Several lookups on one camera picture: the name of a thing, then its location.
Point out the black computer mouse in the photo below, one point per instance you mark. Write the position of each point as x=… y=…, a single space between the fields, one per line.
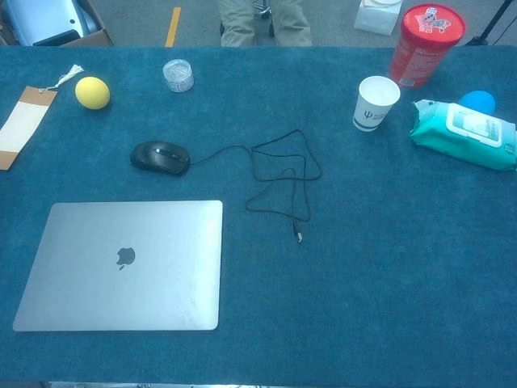
x=159 y=158

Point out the blue table cloth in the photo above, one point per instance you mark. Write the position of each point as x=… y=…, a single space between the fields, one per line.
x=363 y=262

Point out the clear plastic jar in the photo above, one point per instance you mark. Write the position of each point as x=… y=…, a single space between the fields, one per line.
x=178 y=76

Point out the white paper cup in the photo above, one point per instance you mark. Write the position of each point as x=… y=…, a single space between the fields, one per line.
x=373 y=109

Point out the person in khaki trousers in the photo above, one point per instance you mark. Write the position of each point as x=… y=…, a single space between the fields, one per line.
x=291 y=24

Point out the silver closed laptop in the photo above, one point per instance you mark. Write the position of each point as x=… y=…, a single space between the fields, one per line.
x=81 y=262

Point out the green wet wipes pack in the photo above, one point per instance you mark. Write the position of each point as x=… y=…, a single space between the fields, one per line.
x=440 y=133

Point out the yellow foam ball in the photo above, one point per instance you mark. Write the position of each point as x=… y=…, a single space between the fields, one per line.
x=92 y=92

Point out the white carton box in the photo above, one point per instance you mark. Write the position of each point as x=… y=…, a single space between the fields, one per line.
x=375 y=22

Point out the red cylindrical canister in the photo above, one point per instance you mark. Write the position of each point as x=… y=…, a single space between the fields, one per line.
x=424 y=48

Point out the cardboard box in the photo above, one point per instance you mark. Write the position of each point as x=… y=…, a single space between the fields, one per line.
x=95 y=39

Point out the blue ball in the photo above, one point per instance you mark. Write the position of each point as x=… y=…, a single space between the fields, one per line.
x=478 y=102

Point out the brown bookmark with tassel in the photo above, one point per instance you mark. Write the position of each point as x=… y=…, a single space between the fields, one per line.
x=20 y=121

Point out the black tripod stand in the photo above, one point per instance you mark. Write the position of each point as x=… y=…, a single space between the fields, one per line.
x=480 y=39

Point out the grey device in box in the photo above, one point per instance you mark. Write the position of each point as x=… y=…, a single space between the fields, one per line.
x=40 y=18

